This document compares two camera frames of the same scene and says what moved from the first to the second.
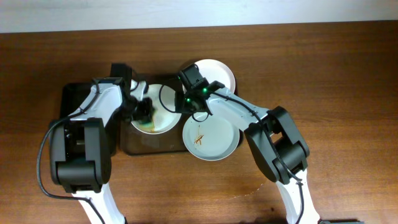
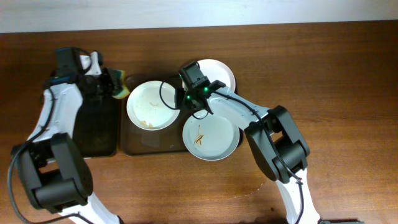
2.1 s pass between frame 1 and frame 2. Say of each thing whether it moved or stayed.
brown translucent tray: stayed
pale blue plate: stayed
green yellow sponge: moved
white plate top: stayed
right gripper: stayed
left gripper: moved
